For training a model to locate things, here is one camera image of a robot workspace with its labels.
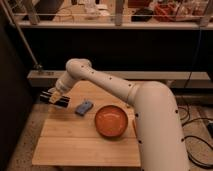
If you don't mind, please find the blue eraser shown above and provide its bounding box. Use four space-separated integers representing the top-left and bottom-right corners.
75 101 93 116

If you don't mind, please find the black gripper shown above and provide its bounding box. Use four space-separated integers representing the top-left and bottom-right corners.
39 91 70 107

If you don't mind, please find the metal diagonal pole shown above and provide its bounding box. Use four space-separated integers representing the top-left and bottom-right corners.
2 0 43 72

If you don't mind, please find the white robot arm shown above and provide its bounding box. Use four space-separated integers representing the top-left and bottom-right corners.
49 58 190 171

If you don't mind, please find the red crate on shelf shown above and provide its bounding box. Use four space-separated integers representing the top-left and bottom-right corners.
154 3 175 22

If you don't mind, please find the orange carrot toy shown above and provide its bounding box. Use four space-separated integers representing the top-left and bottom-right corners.
132 119 137 137

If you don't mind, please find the orange ceramic bowl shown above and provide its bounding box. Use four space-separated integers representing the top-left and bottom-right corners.
94 105 128 138

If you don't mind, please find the black box on shelf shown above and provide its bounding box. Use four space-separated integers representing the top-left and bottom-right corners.
131 8 153 22

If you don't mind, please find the wooden board table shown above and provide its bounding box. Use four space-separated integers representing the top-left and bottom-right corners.
32 81 140 167

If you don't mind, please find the black floor cable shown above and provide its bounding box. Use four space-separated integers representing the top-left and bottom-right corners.
178 105 213 169

